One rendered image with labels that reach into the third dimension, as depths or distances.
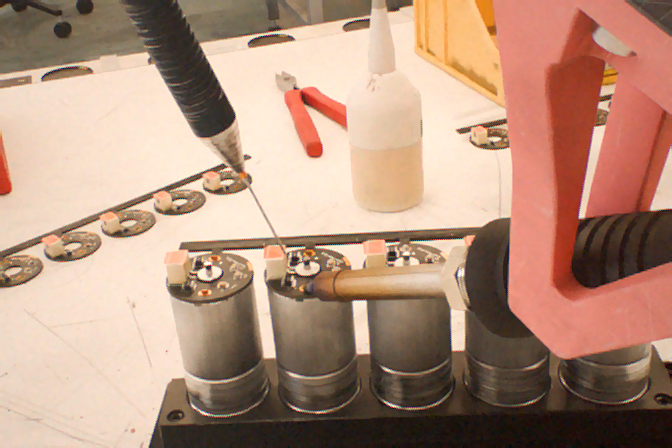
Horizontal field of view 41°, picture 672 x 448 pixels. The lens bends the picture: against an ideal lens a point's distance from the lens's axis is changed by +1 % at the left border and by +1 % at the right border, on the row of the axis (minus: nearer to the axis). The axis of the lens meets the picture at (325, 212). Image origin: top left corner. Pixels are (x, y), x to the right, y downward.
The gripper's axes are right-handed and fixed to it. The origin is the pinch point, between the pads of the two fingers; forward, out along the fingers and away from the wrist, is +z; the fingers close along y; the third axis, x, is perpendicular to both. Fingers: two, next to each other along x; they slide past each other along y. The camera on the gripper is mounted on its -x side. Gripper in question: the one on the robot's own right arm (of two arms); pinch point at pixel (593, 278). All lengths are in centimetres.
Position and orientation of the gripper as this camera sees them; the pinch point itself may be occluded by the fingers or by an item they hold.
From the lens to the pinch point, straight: 17.5
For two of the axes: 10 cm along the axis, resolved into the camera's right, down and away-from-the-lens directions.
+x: 6.4, 6.8, -3.6
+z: -2.6, 6.3, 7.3
